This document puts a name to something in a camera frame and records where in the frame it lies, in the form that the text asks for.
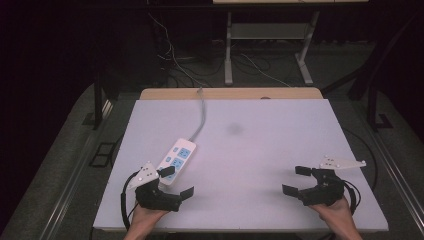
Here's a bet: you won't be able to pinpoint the black metal frame post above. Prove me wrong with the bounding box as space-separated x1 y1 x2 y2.
365 83 394 133

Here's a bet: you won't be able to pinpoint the black floor bracket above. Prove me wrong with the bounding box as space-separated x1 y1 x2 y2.
88 141 117 169

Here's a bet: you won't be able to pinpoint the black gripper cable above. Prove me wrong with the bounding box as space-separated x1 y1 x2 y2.
120 170 140 232
342 179 363 216

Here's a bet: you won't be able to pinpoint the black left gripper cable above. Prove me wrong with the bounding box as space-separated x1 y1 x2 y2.
120 170 140 232

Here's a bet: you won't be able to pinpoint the grey power strip cable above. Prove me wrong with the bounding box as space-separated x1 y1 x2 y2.
188 86 207 143

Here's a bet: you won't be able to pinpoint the grey metal stand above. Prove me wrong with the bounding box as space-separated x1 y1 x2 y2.
223 10 321 87

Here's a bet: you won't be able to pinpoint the white power strip blue sockets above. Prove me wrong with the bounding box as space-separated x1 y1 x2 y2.
155 137 198 187

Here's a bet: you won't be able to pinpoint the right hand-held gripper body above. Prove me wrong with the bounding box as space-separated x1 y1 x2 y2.
298 156 367 207

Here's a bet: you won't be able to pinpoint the black cable on floor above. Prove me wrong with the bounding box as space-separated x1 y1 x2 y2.
343 127 380 193

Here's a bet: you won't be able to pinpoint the white cable on floor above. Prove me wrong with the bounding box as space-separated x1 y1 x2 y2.
147 12 209 88

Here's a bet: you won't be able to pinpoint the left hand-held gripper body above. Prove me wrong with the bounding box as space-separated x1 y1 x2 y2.
127 161 183 213

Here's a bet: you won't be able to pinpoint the person's left hand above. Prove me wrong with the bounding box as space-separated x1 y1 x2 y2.
130 203 170 233

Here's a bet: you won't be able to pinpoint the person's right hand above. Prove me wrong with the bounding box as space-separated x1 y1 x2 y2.
307 196 356 235

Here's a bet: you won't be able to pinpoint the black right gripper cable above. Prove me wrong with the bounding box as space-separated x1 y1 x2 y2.
342 179 363 216

